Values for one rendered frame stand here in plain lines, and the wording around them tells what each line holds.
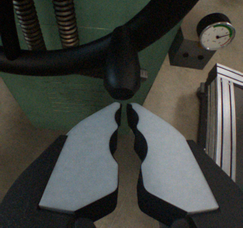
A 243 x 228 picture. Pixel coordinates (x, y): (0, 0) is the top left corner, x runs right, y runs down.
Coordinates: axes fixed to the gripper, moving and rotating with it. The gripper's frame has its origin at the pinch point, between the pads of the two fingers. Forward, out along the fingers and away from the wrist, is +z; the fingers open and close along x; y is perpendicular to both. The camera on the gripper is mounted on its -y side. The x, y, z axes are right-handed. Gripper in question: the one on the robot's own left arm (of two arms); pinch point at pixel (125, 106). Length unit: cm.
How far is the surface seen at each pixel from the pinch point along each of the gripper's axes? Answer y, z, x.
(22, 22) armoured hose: -3.8, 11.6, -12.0
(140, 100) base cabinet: 22.7, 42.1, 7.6
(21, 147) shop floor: 53, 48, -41
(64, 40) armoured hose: -1.3, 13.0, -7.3
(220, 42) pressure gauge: -1.4, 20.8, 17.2
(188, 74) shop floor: 33, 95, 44
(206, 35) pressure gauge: -2.3, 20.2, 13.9
